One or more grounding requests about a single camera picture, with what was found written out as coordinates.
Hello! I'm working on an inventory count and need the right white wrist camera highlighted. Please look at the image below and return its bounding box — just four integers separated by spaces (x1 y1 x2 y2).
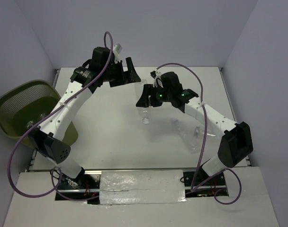
150 70 162 87

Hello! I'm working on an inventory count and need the clear bottle white cap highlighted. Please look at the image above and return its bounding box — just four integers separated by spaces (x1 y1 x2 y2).
170 118 202 154

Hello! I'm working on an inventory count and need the clear crushed plastic bottle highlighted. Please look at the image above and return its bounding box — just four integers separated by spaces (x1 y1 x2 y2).
26 120 36 130

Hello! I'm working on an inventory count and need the blue label plastic bottle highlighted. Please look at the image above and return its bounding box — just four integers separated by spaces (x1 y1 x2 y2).
39 113 46 120

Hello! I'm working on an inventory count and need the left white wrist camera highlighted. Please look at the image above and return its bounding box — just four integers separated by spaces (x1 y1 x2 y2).
112 44 122 63

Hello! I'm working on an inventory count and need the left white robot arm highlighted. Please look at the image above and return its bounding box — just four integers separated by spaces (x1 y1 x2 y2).
29 44 141 189

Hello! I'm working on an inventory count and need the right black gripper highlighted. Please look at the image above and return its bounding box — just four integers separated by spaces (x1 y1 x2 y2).
135 84 172 108

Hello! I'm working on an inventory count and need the black mounting rail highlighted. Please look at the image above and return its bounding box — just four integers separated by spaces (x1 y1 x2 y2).
55 169 228 205

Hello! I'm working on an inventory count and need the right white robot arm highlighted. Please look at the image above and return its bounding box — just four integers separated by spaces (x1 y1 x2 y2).
135 71 253 191

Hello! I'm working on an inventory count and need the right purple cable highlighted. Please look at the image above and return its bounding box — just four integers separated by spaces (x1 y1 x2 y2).
154 62 242 205

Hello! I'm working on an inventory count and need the olive green mesh bin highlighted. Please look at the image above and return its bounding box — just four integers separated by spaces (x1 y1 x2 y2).
0 79 79 149

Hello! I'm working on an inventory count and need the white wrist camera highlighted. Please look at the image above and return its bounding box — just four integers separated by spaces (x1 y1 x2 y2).
150 70 162 87
112 44 122 63

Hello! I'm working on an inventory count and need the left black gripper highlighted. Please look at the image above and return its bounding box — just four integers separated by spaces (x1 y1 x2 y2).
102 58 142 88

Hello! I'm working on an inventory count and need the silver taped panel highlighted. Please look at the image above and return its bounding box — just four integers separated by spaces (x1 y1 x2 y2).
99 170 186 205

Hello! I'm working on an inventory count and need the clear bottle without cap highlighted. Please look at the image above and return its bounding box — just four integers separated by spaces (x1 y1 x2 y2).
194 126 219 145

